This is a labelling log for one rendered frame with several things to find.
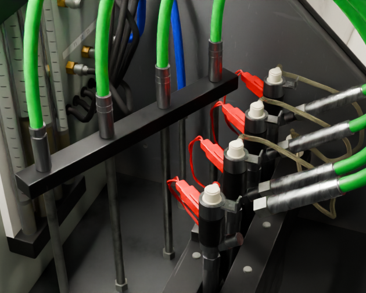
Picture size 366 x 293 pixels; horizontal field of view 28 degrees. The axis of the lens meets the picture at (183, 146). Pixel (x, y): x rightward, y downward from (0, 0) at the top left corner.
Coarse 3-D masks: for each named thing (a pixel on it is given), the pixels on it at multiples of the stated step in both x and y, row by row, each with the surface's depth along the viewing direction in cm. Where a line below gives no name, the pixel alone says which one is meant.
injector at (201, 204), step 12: (204, 204) 74; (216, 204) 74; (204, 216) 75; (216, 216) 75; (204, 228) 76; (216, 228) 76; (204, 240) 77; (216, 240) 77; (228, 240) 77; (240, 240) 77; (204, 252) 79; (216, 252) 78; (204, 264) 80; (216, 264) 80; (204, 276) 82; (216, 276) 81; (204, 288) 83; (216, 288) 83
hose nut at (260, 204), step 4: (268, 196) 73; (256, 200) 73; (260, 200) 72; (264, 200) 72; (256, 204) 73; (260, 204) 72; (264, 204) 72; (256, 208) 72; (260, 208) 72; (264, 208) 72; (256, 212) 73; (260, 212) 72; (264, 212) 72; (268, 212) 72; (260, 216) 73; (264, 216) 72
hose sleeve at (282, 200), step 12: (324, 180) 69; (336, 180) 67; (288, 192) 71; (300, 192) 70; (312, 192) 69; (324, 192) 68; (336, 192) 67; (276, 204) 71; (288, 204) 70; (300, 204) 70
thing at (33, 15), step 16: (32, 0) 68; (352, 0) 56; (32, 16) 69; (32, 32) 70; (32, 48) 71; (32, 64) 73; (32, 80) 74; (32, 96) 75; (32, 112) 76; (32, 128) 78; (352, 176) 67
